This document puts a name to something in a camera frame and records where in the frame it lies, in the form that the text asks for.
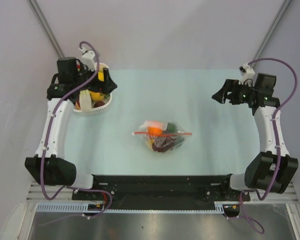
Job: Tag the white cable duct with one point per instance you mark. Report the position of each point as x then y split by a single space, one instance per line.
91 208

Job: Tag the yellow lemon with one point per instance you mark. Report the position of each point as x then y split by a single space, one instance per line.
96 96

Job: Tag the green white leek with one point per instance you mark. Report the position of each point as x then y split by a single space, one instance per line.
85 100

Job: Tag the dark grape bunch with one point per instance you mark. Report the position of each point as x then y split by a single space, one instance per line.
162 144

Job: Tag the dark purple plum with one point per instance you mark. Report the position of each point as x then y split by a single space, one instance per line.
99 104

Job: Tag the clear orange zip bag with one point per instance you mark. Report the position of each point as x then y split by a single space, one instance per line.
148 139

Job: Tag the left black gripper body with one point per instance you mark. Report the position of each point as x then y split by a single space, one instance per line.
94 85

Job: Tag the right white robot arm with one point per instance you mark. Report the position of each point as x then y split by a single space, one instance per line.
273 168

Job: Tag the white plastic basket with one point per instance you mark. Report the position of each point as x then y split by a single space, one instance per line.
107 100

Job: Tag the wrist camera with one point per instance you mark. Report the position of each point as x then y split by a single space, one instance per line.
90 59
247 73

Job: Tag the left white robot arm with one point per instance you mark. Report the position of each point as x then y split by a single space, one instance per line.
81 86

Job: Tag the left aluminium post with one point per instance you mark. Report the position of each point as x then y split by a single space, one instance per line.
39 14

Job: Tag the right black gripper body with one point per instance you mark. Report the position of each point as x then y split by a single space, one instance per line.
241 93

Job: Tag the orange sliced papaya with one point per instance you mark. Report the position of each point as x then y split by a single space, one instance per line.
77 105

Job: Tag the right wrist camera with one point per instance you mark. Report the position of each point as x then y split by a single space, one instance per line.
247 73

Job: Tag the right aluminium post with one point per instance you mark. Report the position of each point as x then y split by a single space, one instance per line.
279 16

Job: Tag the aluminium post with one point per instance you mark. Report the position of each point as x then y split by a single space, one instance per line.
279 16
39 14

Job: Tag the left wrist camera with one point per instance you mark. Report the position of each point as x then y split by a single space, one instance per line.
90 59

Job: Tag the yellow banana bunch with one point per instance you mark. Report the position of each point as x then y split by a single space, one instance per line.
100 76

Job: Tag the orange fruit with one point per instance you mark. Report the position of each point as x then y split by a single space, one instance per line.
154 131

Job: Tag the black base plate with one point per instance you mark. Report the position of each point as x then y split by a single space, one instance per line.
163 192

